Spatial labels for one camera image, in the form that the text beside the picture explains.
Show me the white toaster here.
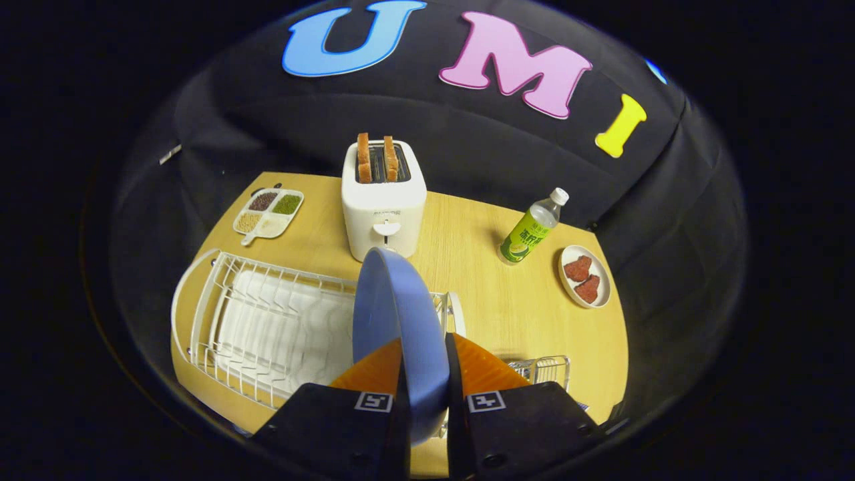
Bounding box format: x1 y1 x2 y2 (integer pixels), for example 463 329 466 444
341 139 428 263

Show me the small white oval dish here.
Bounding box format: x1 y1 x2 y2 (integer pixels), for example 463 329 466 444
558 245 612 309

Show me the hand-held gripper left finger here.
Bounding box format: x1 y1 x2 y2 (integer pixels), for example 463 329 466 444
250 337 411 481

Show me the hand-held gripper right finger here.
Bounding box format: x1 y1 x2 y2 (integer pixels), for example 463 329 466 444
444 332 602 481

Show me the blue plate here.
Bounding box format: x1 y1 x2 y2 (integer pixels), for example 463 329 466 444
352 247 450 447

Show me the green label drink bottle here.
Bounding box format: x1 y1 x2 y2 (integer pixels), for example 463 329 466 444
497 188 570 266

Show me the metal wire basket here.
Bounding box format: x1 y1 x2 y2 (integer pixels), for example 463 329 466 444
504 355 572 395

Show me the white wire dish rack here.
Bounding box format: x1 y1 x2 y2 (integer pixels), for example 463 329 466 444
170 249 467 410

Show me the white divided grain tray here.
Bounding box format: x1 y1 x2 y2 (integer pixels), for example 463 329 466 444
232 187 305 247

